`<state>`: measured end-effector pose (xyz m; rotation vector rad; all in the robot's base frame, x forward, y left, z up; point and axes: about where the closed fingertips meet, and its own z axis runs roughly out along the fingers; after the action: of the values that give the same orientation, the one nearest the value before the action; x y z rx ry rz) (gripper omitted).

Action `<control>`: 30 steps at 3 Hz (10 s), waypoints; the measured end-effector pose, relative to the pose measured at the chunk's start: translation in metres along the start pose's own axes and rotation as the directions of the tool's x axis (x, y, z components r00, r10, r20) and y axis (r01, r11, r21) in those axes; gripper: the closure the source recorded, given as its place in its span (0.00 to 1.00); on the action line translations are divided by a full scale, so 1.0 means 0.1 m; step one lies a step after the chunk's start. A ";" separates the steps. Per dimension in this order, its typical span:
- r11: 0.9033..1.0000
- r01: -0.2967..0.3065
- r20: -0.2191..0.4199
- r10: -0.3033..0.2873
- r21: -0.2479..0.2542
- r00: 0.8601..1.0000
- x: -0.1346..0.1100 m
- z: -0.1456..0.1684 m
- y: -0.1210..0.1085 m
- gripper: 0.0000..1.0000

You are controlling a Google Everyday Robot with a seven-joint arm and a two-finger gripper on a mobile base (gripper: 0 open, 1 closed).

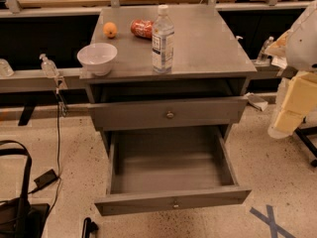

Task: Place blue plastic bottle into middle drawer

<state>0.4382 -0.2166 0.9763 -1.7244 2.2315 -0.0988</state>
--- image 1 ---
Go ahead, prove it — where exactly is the grey metal drawer cabinet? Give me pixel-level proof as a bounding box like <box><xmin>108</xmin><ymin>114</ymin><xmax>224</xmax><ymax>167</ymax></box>
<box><xmin>83</xmin><ymin>5</ymin><xmax>256</xmax><ymax>146</ymax></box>

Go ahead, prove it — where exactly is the black bag with strap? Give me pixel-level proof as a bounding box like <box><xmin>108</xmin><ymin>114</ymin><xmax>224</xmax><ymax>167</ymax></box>
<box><xmin>0</xmin><ymin>140</ymin><xmax>50</xmax><ymax>238</ymax></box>

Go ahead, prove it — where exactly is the black power adapter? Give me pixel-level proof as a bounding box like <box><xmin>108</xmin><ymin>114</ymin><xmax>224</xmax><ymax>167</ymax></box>
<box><xmin>34</xmin><ymin>169</ymin><xmax>58</xmax><ymax>188</ymax></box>

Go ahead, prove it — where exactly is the black object at bottom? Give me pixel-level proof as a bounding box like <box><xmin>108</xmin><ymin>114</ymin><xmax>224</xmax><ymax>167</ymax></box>
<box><xmin>81</xmin><ymin>217</ymin><xmax>99</xmax><ymax>238</ymax></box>

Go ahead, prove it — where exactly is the small box on floor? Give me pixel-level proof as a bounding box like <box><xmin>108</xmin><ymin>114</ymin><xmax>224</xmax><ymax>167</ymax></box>
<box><xmin>246</xmin><ymin>92</ymin><xmax>268</xmax><ymax>111</ymax></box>

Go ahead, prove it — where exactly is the clear pump sanitizer bottle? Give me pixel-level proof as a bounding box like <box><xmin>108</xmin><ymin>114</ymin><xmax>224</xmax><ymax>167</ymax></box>
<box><xmin>40</xmin><ymin>54</ymin><xmax>59</xmax><ymax>78</ymax></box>

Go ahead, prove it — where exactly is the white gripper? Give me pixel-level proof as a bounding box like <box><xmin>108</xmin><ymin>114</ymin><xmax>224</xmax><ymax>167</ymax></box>
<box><xmin>267</xmin><ymin>72</ymin><xmax>317</xmax><ymax>139</ymax></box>

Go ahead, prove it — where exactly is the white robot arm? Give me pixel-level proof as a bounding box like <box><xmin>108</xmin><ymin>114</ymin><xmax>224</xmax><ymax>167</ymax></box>
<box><xmin>267</xmin><ymin>0</ymin><xmax>317</xmax><ymax>139</ymax></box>

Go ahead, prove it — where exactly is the open grey middle drawer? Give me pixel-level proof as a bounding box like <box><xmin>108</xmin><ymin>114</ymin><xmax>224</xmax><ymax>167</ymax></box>
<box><xmin>95</xmin><ymin>126</ymin><xmax>251</xmax><ymax>216</ymax></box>

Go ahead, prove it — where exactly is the grey upper drawer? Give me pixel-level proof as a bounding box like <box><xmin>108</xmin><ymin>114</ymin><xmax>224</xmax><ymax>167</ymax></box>
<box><xmin>89</xmin><ymin>97</ymin><xmax>247</xmax><ymax>131</ymax></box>

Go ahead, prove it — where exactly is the black power cable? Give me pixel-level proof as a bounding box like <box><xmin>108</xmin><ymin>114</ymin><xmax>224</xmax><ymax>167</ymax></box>
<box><xmin>27</xmin><ymin>86</ymin><xmax>64</xmax><ymax>216</ymax></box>

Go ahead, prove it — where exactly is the clear container at left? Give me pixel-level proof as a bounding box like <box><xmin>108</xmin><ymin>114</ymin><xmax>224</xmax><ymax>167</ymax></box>
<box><xmin>0</xmin><ymin>59</ymin><xmax>14</xmax><ymax>77</ymax></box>

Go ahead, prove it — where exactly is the red soda can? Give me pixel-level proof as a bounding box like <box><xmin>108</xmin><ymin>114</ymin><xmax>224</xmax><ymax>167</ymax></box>
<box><xmin>130</xmin><ymin>19</ymin><xmax>154</xmax><ymax>39</ymax></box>

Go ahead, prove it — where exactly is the small background water bottle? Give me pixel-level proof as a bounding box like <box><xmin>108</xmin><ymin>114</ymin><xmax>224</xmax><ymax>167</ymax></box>
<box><xmin>256</xmin><ymin>37</ymin><xmax>274</xmax><ymax>64</ymax></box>

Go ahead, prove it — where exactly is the white bowl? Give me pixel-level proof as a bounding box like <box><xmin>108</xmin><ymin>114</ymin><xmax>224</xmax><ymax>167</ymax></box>
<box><xmin>77</xmin><ymin>43</ymin><xmax>118</xmax><ymax>75</ymax></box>

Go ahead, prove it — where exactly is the clear plastic water bottle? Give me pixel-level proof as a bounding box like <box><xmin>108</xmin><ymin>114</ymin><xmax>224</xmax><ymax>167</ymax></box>
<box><xmin>152</xmin><ymin>5</ymin><xmax>174</xmax><ymax>73</ymax></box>

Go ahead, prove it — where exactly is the orange fruit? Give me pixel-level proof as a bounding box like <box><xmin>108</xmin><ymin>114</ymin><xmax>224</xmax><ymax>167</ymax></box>
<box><xmin>103</xmin><ymin>22</ymin><xmax>118</xmax><ymax>39</ymax></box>

